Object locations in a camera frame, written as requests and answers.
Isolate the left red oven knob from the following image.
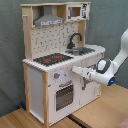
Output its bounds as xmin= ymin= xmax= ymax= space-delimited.
xmin=54 ymin=73 xmax=60 ymax=79

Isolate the toy microwave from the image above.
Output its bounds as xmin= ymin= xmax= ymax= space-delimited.
xmin=66 ymin=3 xmax=90 ymax=21

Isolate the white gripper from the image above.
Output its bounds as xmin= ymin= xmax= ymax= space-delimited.
xmin=71 ymin=65 xmax=97 ymax=80

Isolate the black toy stovetop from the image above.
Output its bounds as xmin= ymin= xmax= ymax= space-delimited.
xmin=34 ymin=53 xmax=70 ymax=66

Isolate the white fridge door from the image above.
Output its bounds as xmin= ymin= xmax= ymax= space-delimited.
xmin=79 ymin=54 xmax=102 ymax=106

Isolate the toy oven door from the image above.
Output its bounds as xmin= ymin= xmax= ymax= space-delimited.
xmin=55 ymin=83 xmax=74 ymax=111

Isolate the black toy faucet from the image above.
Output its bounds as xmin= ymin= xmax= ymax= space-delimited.
xmin=67 ymin=33 xmax=82 ymax=49

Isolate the grey toy sink basin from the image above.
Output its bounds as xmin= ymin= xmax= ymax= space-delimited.
xmin=65 ymin=47 xmax=95 ymax=56

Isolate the grey range hood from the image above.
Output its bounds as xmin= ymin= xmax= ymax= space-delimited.
xmin=35 ymin=5 xmax=64 ymax=27

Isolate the wooden toy kitchen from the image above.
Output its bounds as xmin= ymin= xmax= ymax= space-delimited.
xmin=22 ymin=2 xmax=105 ymax=128

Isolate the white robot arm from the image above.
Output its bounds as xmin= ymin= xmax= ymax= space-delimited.
xmin=72 ymin=29 xmax=128 ymax=86

